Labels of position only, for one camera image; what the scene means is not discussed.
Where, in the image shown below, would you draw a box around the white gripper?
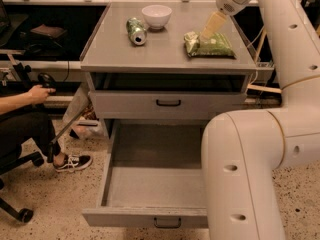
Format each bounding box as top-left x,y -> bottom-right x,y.
200,0 -> 251,39

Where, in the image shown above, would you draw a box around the green jalapeno chip bag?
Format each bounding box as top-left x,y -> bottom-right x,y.
184,31 -> 235,58

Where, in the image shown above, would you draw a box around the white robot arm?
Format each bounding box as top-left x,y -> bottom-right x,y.
201,0 -> 320,240

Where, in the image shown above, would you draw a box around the grey drawer cabinet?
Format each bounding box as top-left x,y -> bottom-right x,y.
79,1 -> 258,145

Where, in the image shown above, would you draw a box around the closed grey upper drawer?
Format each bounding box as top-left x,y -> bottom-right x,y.
90,90 -> 246,120

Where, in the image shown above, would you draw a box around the clear plastic bag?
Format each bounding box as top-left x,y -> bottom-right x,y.
63,83 -> 103,140

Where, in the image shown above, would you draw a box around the open grey lower drawer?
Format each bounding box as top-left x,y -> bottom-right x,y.
83,121 -> 208,228

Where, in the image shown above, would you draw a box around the person's hand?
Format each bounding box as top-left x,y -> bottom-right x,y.
28,85 -> 56,104

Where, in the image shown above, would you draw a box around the white ceramic bowl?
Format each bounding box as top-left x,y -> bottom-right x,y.
141,5 -> 172,30

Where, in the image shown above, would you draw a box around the green soda can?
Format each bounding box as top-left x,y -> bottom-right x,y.
126,18 -> 147,46

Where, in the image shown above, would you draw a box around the brown box on shelf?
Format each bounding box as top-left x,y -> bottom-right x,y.
30,24 -> 67,39

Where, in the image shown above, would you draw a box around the black handheld controller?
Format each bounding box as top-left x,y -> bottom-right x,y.
38,73 -> 56,89

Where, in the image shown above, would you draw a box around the black white sneaker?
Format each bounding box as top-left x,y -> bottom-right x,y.
53,154 -> 93,172

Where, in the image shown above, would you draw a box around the person's leg dark trousers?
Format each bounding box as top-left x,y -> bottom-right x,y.
0,110 -> 56,156

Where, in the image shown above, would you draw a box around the black office chair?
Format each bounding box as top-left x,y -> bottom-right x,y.
0,150 -> 45,224

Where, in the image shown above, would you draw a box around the black drawer handle upper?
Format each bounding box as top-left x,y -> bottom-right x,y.
156,99 -> 181,107

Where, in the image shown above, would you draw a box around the black drawer handle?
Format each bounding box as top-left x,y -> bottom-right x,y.
153,217 -> 182,229
156,99 -> 181,107

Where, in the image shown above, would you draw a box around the black drawer handle lower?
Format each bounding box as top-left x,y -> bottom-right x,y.
153,217 -> 182,229

